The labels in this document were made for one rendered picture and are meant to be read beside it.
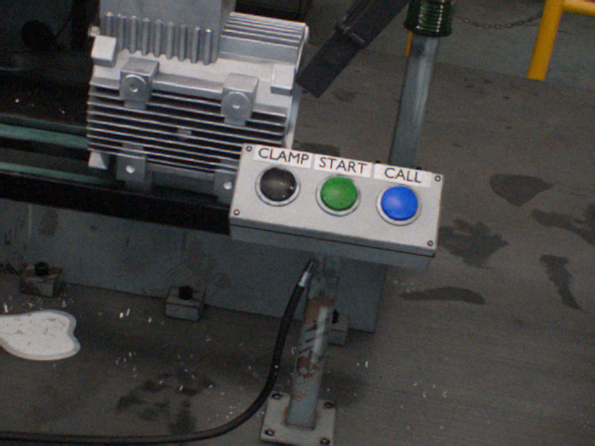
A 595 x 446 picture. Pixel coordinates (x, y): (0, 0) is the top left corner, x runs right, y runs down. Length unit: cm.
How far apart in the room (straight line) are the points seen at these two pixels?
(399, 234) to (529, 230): 59
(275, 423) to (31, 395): 24
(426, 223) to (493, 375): 32
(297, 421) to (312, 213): 24
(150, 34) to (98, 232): 23
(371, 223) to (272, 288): 30
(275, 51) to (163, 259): 26
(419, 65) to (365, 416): 53
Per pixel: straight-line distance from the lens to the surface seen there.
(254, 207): 82
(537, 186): 153
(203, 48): 102
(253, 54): 102
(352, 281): 109
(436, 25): 133
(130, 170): 104
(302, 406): 97
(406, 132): 140
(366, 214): 83
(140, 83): 99
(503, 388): 110
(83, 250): 113
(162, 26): 102
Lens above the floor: 146
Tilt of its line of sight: 30 degrees down
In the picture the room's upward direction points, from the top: 8 degrees clockwise
